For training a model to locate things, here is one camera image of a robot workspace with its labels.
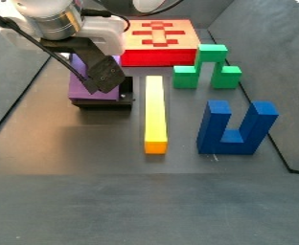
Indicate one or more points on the green stepped arch block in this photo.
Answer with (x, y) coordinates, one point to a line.
(226, 76)

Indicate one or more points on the black angle fixture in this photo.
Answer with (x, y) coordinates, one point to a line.
(123, 102)

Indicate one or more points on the purple U-shaped block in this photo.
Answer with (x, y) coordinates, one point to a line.
(77, 91)

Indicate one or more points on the long yellow bar block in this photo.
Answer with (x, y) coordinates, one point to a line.
(155, 133)

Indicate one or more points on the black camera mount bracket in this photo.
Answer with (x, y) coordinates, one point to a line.
(103, 74)

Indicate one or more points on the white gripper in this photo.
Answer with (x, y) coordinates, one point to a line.
(105, 32)

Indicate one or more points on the red slotted board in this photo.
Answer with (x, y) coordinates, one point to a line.
(159, 43)

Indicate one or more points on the blue U-shaped block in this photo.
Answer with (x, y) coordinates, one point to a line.
(218, 140)

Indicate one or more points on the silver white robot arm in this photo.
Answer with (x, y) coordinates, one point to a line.
(57, 19)

